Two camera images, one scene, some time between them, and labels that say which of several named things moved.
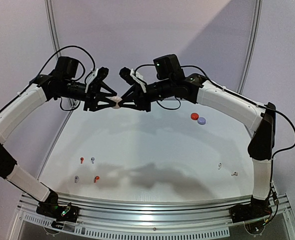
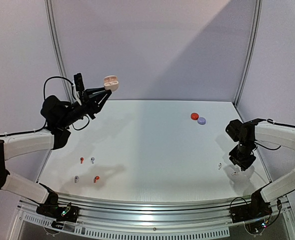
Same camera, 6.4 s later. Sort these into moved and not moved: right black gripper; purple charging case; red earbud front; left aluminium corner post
Moved: right black gripper
Not moved: red earbud front; left aluminium corner post; purple charging case
